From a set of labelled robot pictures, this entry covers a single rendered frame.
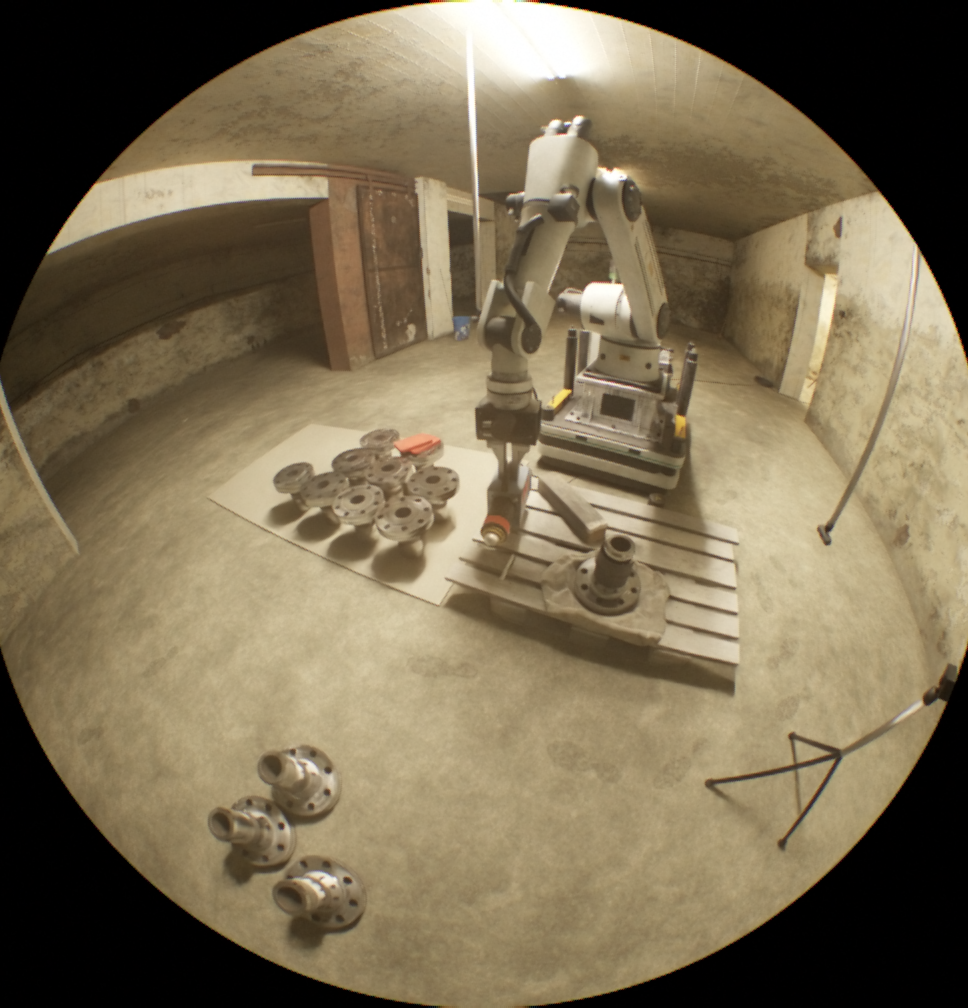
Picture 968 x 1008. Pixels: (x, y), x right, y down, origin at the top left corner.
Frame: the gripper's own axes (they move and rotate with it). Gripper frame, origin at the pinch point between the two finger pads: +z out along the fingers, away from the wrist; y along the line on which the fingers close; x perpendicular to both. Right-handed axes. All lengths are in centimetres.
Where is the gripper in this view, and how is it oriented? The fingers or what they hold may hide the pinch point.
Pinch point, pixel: (509, 469)
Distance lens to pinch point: 140.9
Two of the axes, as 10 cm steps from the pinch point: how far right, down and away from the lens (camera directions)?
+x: -2.6, 6.0, -7.5
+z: 0.3, 7.9, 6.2
